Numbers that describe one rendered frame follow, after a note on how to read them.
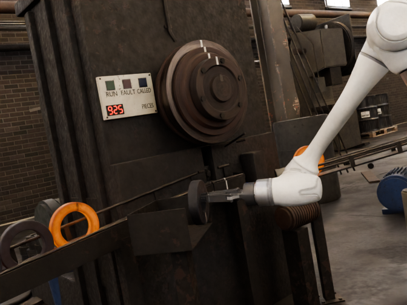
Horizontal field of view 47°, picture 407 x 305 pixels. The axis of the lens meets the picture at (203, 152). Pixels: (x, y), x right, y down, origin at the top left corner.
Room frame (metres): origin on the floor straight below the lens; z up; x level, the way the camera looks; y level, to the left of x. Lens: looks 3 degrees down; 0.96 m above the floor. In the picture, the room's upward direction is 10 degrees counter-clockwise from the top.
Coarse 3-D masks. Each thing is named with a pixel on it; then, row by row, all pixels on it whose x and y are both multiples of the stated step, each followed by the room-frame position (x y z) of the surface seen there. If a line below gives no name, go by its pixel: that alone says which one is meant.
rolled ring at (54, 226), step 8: (64, 208) 1.70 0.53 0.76; (72, 208) 1.71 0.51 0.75; (80, 208) 1.73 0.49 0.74; (88, 208) 1.75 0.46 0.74; (56, 216) 1.67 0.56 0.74; (64, 216) 1.69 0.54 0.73; (88, 216) 1.75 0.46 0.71; (96, 216) 1.77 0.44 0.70; (56, 224) 1.67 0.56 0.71; (88, 224) 1.77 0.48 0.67; (96, 224) 1.76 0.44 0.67; (56, 232) 1.67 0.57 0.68; (88, 232) 1.75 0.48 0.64; (56, 240) 1.66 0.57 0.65; (64, 240) 1.68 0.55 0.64
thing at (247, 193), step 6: (246, 186) 1.54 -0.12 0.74; (252, 186) 1.53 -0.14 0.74; (234, 192) 1.55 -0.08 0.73; (240, 192) 1.54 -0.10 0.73; (246, 192) 1.53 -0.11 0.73; (252, 192) 1.52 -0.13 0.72; (234, 198) 1.54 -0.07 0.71; (240, 198) 1.53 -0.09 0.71; (246, 198) 1.53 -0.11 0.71; (252, 198) 1.52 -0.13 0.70; (246, 204) 1.55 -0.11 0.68; (252, 204) 1.54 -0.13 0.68
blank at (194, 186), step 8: (192, 184) 1.58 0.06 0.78; (200, 184) 1.60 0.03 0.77; (192, 192) 1.55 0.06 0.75; (200, 192) 1.59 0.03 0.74; (192, 200) 1.54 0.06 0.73; (192, 208) 1.54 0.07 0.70; (200, 208) 1.57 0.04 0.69; (208, 208) 1.66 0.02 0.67; (192, 216) 1.55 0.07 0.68; (200, 216) 1.55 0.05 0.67; (208, 216) 1.65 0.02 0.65; (200, 224) 1.58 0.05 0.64
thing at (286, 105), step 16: (256, 0) 6.52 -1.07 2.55; (272, 0) 6.28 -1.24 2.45; (256, 16) 6.50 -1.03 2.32; (272, 16) 6.24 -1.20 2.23; (256, 32) 6.46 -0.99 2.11; (272, 32) 6.22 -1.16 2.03; (272, 48) 6.42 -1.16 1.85; (288, 48) 6.37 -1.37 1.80; (272, 64) 6.46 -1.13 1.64; (288, 64) 6.34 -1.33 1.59; (272, 80) 6.50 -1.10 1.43; (288, 80) 6.31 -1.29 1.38; (272, 96) 6.52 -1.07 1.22; (288, 96) 6.28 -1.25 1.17; (272, 112) 6.49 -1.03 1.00; (288, 112) 6.25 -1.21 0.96; (272, 128) 6.46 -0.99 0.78
